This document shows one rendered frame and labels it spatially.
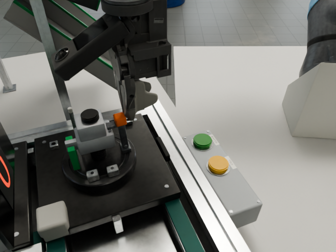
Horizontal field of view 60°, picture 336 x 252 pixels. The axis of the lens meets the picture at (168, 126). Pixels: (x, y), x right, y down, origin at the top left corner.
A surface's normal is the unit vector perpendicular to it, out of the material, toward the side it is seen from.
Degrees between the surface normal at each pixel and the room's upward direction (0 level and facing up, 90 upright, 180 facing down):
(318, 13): 68
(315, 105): 90
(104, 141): 90
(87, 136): 90
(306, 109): 90
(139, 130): 0
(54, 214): 0
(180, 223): 0
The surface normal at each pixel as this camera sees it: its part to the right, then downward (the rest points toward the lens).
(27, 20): 0.19, 0.65
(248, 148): 0.00, -0.74
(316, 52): -0.79, -0.40
